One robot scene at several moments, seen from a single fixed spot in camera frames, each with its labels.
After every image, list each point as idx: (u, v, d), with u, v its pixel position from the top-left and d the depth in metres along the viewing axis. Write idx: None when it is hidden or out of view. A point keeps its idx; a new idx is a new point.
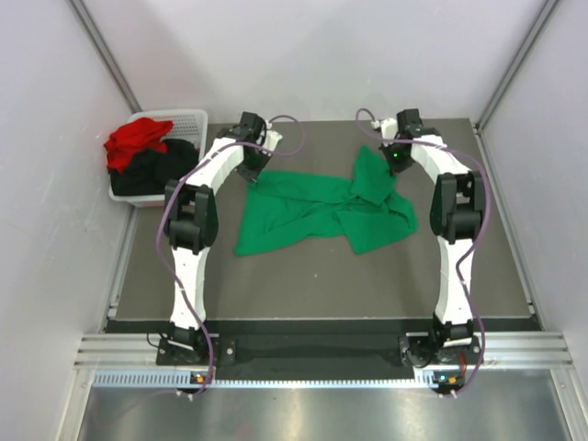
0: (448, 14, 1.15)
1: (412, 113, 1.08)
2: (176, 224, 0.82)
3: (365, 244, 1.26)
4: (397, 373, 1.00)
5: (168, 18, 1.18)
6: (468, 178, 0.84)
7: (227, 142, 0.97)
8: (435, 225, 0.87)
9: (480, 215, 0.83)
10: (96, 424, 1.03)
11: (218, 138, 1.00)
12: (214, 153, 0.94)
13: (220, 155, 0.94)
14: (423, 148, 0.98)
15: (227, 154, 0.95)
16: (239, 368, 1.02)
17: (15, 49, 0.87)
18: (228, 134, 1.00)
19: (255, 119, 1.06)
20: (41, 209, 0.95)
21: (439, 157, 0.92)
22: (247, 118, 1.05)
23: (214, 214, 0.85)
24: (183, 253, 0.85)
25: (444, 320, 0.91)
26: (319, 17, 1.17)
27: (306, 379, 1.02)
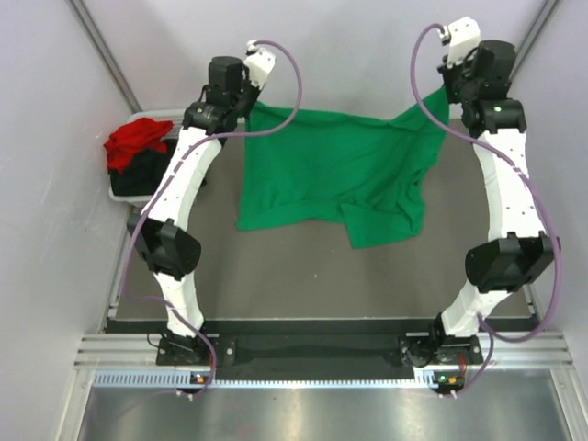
0: (449, 13, 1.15)
1: (504, 66, 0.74)
2: (152, 256, 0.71)
3: (362, 241, 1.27)
4: (397, 373, 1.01)
5: (168, 18, 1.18)
6: (534, 239, 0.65)
7: (193, 138, 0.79)
8: (471, 268, 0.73)
9: (527, 277, 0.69)
10: (96, 424, 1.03)
11: (185, 128, 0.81)
12: (178, 163, 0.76)
13: (186, 163, 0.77)
14: (494, 160, 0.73)
15: (196, 159, 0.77)
16: (239, 368, 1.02)
17: (15, 49, 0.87)
18: (197, 117, 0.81)
19: (231, 75, 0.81)
20: (41, 209, 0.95)
21: (511, 193, 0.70)
22: (217, 76, 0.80)
23: (190, 244, 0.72)
24: (163, 279, 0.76)
25: (448, 332, 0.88)
26: (319, 18, 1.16)
27: (306, 379, 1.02)
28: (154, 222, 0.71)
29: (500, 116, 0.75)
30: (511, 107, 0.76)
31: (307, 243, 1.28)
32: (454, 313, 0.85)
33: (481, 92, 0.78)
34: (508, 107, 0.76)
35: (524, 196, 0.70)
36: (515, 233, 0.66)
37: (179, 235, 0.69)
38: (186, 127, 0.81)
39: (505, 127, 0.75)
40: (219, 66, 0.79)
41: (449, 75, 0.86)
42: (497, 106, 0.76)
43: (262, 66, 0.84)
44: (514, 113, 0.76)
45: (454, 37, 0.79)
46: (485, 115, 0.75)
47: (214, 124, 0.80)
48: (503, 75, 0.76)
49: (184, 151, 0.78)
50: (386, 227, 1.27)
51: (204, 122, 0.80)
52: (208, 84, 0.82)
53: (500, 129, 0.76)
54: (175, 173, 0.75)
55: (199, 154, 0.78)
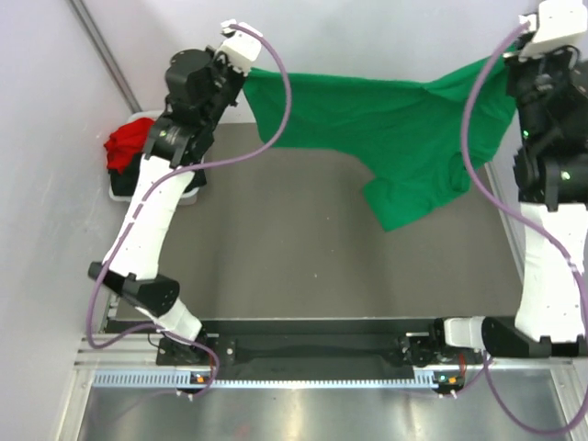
0: (449, 15, 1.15)
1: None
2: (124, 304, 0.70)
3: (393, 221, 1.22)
4: (398, 373, 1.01)
5: (169, 18, 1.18)
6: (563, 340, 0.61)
7: (152, 171, 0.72)
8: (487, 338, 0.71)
9: None
10: (95, 424, 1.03)
11: (146, 157, 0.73)
12: (139, 206, 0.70)
13: (147, 204, 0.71)
14: (546, 245, 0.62)
15: (157, 197, 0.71)
16: (239, 368, 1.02)
17: (16, 50, 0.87)
18: (161, 143, 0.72)
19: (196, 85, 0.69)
20: (42, 209, 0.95)
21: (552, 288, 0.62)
22: (177, 90, 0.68)
23: (156, 295, 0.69)
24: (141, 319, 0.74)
25: (449, 340, 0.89)
26: (319, 19, 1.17)
27: (306, 379, 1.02)
28: (115, 275, 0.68)
29: (564, 186, 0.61)
30: (582, 169, 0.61)
31: (307, 244, 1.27)
32: (459, 330, 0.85)
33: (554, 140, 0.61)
34: (576, 171, 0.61)
35: (570, 292, 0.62)
36: (549, 338, 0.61)
37: (141, 293, 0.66)
38: (150, 156, 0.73)
39: (564, 199, 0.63)
40: (176, 81, 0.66)
41: (518, 70, 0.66)
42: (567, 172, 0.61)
43: (243, 52, 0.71)
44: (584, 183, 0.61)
45: (538, 33, 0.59)
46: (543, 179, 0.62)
47: (179, 156, 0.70)
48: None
49: (145, 189, 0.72)
50: (426, 192, 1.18)
51: (168, 150, 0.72)
52: (170, 98, 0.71)
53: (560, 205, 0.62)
54: (136, 218, 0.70)
55: (161, 194, 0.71)
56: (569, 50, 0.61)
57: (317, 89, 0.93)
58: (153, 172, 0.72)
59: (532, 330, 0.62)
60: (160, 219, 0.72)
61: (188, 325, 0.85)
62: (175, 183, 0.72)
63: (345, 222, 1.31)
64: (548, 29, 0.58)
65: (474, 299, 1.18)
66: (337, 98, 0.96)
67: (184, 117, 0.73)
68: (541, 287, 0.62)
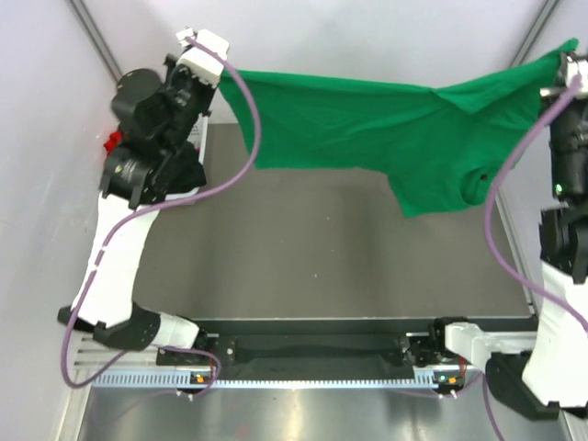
0: (449, 15, 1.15)
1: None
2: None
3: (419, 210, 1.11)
4: (397, 373, 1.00)
5: (168, 19, 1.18)
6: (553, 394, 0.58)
7: (117, 209, 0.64)
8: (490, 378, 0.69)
9: None
10: (95, 424, 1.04)
11: (104, 195, 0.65)
12: (100, 252, 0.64)
13: (109, 249, 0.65)
14: (569, 317, 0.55)
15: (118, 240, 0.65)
16: (239, 368, 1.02)
17: (16, 50, 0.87)
18: (117, 180, 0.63)
19: (148, 115, 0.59)
20: (42, 209, 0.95)
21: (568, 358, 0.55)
22: (126, 121, 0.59)
23: (126, 333, 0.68)
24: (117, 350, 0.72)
25: (449, 344, 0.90)
26: (318, 19, 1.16)
27: (306, 379, 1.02)
28: (85, 321, 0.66)
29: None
30: None
31: (301, 253, 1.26)
32: (460, 340, 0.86)
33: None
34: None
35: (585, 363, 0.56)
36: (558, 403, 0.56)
37: (112, 338, 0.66)
38: (107, 193, 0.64)
39: None
40: (122, 110, 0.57)
41: None
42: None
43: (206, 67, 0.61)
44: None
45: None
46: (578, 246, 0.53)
47: (137, 196, 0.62)
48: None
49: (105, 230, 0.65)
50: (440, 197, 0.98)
51: (126, 188, 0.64)
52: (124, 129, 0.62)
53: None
54: (97, 264, 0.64)
55: (122, 237, 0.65)
56: None
57: (314, 94, 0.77)
58: (114, 211, 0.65)
59: (538, 390, 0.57)
60: (125, 260, 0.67)
61: (183, 335, 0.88)
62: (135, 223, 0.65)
63: (344, 225, 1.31)
64: None
65: (474, 299, 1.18)
66: (334, 107, 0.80)
67: (141, 147, 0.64)
68: (555, 354, 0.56)
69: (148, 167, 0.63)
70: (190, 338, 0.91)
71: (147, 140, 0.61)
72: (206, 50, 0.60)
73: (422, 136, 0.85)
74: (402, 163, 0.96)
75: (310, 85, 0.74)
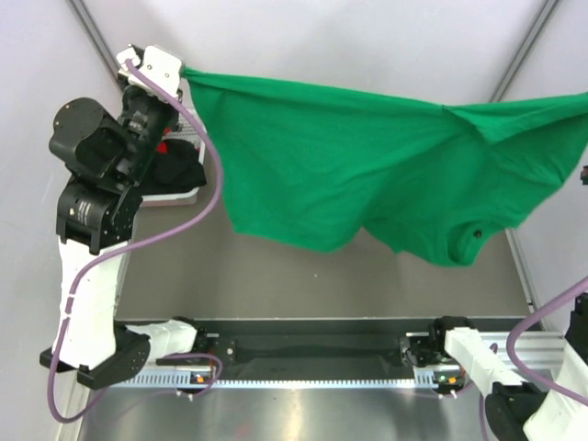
0: (451, 13, 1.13)
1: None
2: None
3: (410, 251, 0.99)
4: (397, 373, 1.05)
5: (167, 17, 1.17)
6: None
7: (76, 255, 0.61)
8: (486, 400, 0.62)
9: None
10: (95, 424, 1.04)
11: (63, 241, 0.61)
12: (71, 299, 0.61)
13: (78, 297, 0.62)
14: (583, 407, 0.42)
15: (88, 286, 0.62)
16: (239, 368, 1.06)
17: (15, 50, 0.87)
18: (73, 223, 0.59)
19: (96, 151, 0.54)
20: (41, 209, 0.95)
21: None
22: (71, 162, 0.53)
23: (113, 369, 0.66)
24: None
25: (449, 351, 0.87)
26: (318, 18, 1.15)
27: (306, 379, 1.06)
28: (69, 364, 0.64)
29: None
30: None
31: (294, 273, 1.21)
32: (460, 349, 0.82)
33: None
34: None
35: None
36: None
37: (99, 380, 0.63)
38: (65, 238, 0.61)
39: None
40: (62, 151, 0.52)
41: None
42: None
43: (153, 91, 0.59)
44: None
45: None
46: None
47: (96, 240, 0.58)
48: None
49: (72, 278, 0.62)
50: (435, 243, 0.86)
51: (85, 231, 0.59)
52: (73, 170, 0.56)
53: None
54: (69, 312, 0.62)
55: (88, 285, 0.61)
56: None
57: (293, 109, 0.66)
58: (77, 258, 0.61)
59: None
60: (97, 302, 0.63)
61: (178, 341, 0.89)
62: (96, 266, 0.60)
63: None
64: None
65: (475, 299, 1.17)
66: (331, 140, 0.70)
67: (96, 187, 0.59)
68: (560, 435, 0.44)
69: (104, 205, 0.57)
70: (188, 343, 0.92)
71: (99, 177, 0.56)
72: (142, 77, 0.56)
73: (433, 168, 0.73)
74: (399, 201, 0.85)
75: (290, 101, 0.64)
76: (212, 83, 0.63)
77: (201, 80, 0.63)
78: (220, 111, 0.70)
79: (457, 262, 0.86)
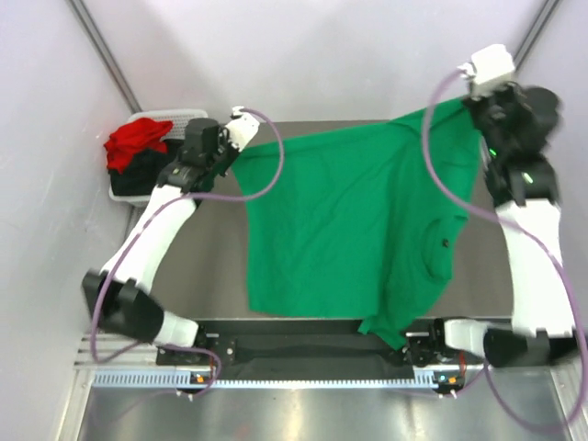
0: (449, 14, 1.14)
1: (547, 108, 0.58)
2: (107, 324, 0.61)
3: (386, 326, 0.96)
4: (397, 373, 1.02)
5: (168, 18, 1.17)
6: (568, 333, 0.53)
7: (164, 197, 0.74)
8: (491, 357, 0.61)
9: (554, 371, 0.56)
10: (95, 424, 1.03)
11: (156, 187, 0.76)
12: (149, 220, 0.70)
13: (155, 220, 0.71)
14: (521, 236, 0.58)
15: (170, 216, 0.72)
16: (239, 368, 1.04)
17: (16, 49, 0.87)
18: (172, 179, 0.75)
19: (206, 140, 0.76)
20: (42, 208, 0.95)
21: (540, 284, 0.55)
22: (194, 139, 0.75)
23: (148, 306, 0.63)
24: None
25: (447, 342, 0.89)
26: (319, 17, 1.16)
27: (306, 379, 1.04)
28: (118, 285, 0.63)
29: (530, 189, 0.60)
30: (540, 174, 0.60)
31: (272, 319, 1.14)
32: (461, 333, 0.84)
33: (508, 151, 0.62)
34: (540, 177, 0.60)
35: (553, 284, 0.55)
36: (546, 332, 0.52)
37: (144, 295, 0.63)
38: (162, 185, 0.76)
39: (533, 196, 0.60)
40: (192, 131, 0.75)
41: (476, 109, 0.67)
42: (526, 164, 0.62)
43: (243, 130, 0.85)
44: (547, 176, 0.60)
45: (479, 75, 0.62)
46: (508, 184, 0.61)
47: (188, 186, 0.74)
48: (537, 140, 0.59)
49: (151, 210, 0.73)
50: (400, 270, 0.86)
51: (179, 185, 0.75)
52: (184, 147, 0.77)
53: (531, 199, 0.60)
54: (143, 229, 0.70)
55: (172, 214, 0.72)
56: (512, 84, 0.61)
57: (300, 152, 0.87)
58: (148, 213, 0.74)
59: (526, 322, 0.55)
60: (163, 234, 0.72)
61: (184, 333, 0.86)
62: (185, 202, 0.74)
63: None
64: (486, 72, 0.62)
65: (474, 299, 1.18)
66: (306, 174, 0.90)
67: (192, 163, 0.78)
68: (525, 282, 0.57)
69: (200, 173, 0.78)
70: (192, 336, 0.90)
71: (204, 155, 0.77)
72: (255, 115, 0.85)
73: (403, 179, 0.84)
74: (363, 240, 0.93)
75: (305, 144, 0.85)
76: (270, 151, 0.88)
77: (259, 151, 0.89)
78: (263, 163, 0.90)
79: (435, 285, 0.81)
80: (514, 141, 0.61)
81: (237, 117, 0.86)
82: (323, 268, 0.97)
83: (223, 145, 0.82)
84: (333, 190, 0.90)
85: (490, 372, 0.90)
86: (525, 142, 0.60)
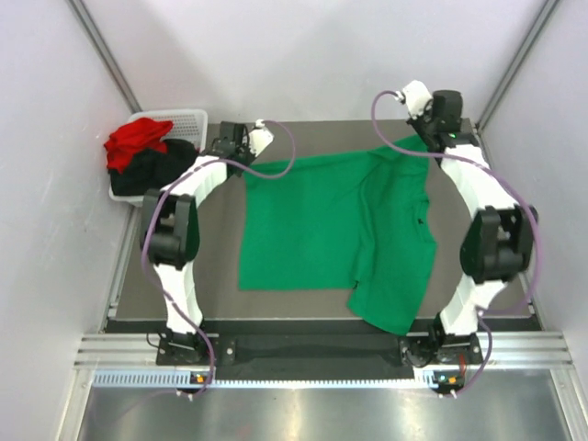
0: (449, 14, 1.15)
1: (455, 105, 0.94)
2: (156, 240, 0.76)
3: (406, 324, 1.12)
4: (397, 373, 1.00)
5: (168, 18, 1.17)
6: (513, 213, 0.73)
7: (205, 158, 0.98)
8: (468, 265, 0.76)
9: (522, 257, 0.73)
10: (95, 424, 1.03)
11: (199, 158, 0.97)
12: (197, 167, 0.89)
13: (203, 169, 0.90)
14: (457, 163, 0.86)
15: (210, 171, 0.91)
16: (239, 368, 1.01)
17: (16, 49, 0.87)
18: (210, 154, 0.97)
19: (235, 131, 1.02)
20: (42, 209, 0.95)
21: (479, 181, 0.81)
22: (227, 130, 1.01)
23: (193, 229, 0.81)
24: (165, 270, 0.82)
25: (446, 330, 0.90)
26: (319, 18, 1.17)
27: (306, 379, 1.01)
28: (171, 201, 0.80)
29: (454, 141, 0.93)
30: (464, 136, 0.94)
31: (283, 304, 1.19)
32: (452, 312, 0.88)
33: (438, 128, 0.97)
34: (461, 139, 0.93)
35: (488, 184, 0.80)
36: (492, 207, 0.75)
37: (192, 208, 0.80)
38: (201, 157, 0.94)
39: (460, 143, 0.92)
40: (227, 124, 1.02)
41: (416, 125, 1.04)
42: (450, 132, 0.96)
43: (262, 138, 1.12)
44: (465, 136, 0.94)
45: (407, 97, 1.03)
46: (446, 142, 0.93)
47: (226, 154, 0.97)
48: (454, 113, 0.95)
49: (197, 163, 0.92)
50: (402, 249, 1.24)
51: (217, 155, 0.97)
52: (218, 138, 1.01)
53: (457, 144, 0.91)
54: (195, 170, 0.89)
55: (212, 171, 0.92)
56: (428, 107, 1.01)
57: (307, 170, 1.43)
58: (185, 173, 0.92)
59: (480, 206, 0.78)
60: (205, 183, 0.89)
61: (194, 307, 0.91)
62: (220, 167, 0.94)
63: (347, 227, 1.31)
64: (411, 96, 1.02)
65: None
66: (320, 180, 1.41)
67: (224, 151, 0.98)
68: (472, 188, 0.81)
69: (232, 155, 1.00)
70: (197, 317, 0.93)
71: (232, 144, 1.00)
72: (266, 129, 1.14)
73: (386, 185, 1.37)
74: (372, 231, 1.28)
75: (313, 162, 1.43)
76: (278, 166, 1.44)
77: (265, 166, 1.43)
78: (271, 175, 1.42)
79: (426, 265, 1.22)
80: (437, 118, 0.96)
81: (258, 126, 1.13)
82: (330, 243, 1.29)
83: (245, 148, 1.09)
84: (334, 189, 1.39)
85: (488, 343, 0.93)
86: (447, 118, 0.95)
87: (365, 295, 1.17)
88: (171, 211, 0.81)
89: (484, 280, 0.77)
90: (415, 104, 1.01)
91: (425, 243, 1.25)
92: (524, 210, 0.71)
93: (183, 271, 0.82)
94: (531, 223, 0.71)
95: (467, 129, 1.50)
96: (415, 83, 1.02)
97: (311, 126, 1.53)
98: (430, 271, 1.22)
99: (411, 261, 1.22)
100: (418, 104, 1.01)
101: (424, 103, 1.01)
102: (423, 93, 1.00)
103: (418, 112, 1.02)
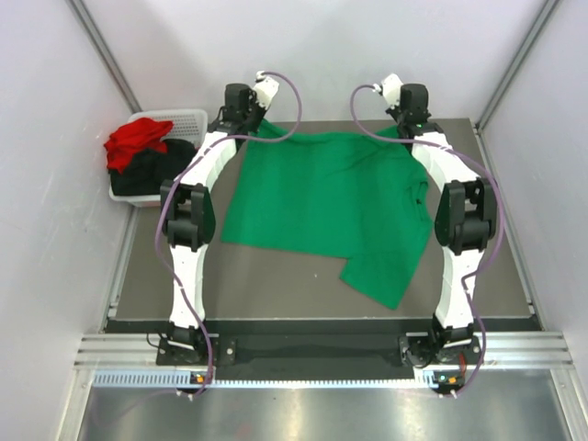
0: (448, 12, 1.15)
1: (421, 98, 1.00)
2: (175, 224, 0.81)
3: (398, 297, 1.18)
4: (397, 373, 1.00)
5: (168, 18, 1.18)
6: (476, 186, 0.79)
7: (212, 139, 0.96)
8: (441, 234, 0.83)
9: (489, 224, 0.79)
10: (95, 424, 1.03)
11: (209, 131, 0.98)
12: (208, 150, 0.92)
13: (213, 150, 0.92)
14: (425, 148, 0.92)
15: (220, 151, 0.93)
16: (239, 369, 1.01)
17: (16, 49, 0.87)
18: (220, 126, 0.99)
19: (242, 98, 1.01)
20: (41, 209, 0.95)
21: (444, 160, 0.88)
22: (232, 98, 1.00)
23: (210, 211, 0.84)
24: (181, 252, 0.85)
25: (444, 324, 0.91)
26: (320, 18, 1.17)
27: (305, 379, 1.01)
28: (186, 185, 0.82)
29: (422, 130, 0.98)
30: (429, 126, 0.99)
31: (280, 299, 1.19)
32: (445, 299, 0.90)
33: (407, 118, 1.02)
34: (427, 127, 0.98)
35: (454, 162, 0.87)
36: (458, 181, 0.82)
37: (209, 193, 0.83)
38: (212, 130, 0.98)
39: (428, 130, 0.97)
40: (231, 89, 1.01)
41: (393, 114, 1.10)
42: (419, 123, 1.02)
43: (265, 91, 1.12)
44: (431, 126, 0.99)
45: (385, 84, 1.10)
46: (413, 132, 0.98)
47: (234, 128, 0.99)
48: (421, 106, 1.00)
49: (207, 143, 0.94)
50: (396, 226, 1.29)
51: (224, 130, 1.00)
52: (225, 106, 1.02)
53: (424, 132, 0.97)
54: (204, 154, 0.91)
55: (222, 150, 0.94)
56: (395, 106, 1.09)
57: (298, 156, 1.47)
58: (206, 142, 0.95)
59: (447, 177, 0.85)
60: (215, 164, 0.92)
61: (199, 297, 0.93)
62: (231, 141, 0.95)
63: (343, 221, 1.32)
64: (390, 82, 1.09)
65: (475, 300, 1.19)
66: (310, 164, 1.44)
67: (232, 118, 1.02)
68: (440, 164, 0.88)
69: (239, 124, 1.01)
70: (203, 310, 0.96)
71: (238, 111, 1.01)
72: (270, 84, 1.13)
73: (376, 168, 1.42)
74: (364, 213, 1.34)
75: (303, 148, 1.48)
76: (270, 152, 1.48)
77: (259, 153, 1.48)
78: (264, 162, 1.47)
79: (423, 241, 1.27)
80: (405, 111, 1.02)
81: (260, 80, 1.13)
82: (322, 217, 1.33)
83: (253, 104, 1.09)
84: (333, 166, 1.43)
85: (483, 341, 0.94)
86: (414, 110, 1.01)
87: (356, 266, 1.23)
88: (187, 197, 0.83)
89: (462, 250, 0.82)
90: (390, 94, 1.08)
91: (422, 221, 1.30)
92: (487, 183, 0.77)
93: (197, 253, 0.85)
94: (493, 192, 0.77)
95: (467, 129, 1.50)
96: (390, 75, 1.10)
97: (311, 126, 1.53)
98: (424, 247, 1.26)
99: (404, 235, 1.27)
100: (394, 94, 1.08)
101: (399, 92, 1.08)
102: (397, 84, 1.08)
103: (395, 102, 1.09)
